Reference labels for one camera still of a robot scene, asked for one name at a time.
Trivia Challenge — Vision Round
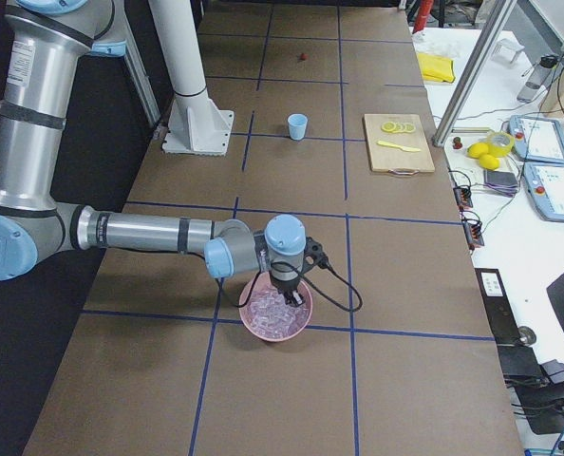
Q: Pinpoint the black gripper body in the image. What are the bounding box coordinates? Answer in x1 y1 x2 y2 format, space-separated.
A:
269 270 300 295

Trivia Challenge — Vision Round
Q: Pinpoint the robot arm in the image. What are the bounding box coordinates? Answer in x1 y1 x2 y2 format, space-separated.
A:
0 1 307 307

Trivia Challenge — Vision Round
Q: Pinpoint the pile of clear ice cubes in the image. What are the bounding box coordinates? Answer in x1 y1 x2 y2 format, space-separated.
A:
245 287 310 339

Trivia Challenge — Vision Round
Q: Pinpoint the light blue paper cup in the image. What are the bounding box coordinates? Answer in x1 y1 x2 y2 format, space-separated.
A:
287 113 308 141

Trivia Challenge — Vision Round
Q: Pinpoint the pink bowl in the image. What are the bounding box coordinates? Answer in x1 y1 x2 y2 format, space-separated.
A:
239 273 313 342

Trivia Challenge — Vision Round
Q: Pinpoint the bamboo cutting board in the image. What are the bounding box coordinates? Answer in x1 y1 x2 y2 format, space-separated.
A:
363 114 435 176

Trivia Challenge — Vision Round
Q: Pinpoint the yellow plastic knife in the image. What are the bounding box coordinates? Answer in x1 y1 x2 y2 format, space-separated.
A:
376 141 422 153

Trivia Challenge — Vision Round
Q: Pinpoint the small red circuit board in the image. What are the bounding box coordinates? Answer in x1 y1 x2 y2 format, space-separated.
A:
449 170 473 210

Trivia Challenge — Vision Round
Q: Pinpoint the white tray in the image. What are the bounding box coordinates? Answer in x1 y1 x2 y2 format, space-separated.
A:
444 127 493 165

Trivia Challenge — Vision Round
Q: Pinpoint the yellow lemon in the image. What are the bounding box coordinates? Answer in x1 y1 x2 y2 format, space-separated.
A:
467 142 489 159
478 154 500 171

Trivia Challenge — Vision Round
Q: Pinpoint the purple grey notebook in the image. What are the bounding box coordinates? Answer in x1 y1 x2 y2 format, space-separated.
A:
483 169 519 197

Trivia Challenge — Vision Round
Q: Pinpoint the yellow tape roll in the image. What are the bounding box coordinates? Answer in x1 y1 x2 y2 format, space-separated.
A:
485 132 515 158

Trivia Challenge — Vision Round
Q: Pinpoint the yellow cloth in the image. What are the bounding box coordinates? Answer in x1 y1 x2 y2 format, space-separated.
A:
417 52 456 84

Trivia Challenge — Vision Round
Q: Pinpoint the teach pendant near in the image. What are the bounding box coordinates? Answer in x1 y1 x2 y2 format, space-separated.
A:
523 161 564 222

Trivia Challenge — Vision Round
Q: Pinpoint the teach pendant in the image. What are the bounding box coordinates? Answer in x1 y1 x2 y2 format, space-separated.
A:
523 161 564 222
507 115 564 165

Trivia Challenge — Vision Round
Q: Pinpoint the teach pendant far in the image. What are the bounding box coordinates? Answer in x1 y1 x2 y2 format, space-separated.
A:
507 115 564 165

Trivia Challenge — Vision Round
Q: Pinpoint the crumpled clear plastic bag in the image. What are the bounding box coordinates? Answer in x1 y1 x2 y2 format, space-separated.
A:
412 30 461 59

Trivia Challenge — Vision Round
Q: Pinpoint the clear water bottle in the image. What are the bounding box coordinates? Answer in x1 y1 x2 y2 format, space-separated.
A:
517 54 559 103

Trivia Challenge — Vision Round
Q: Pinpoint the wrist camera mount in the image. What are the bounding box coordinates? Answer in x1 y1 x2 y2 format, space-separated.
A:
302 237 330 274

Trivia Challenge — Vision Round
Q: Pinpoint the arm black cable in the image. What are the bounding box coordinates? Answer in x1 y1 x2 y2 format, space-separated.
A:
215 258 363 314

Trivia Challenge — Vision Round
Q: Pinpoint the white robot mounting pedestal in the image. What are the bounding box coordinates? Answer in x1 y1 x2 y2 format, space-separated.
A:
149 0 235 156

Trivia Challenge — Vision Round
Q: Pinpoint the aluminium frame post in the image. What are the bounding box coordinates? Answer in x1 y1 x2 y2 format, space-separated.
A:
432 0 517 147

